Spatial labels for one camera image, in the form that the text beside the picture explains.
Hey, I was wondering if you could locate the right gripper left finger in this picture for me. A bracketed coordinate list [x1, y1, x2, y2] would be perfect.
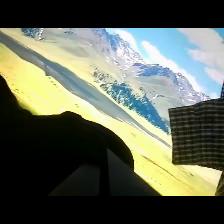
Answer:
[48, 162, 102, 197]

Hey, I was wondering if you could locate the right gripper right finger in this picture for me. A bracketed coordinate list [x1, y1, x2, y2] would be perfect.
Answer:
[105, 147, 162, 197]

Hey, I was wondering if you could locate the checked shirt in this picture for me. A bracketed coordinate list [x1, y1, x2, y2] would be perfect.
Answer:
[167, 81, 224, 197]

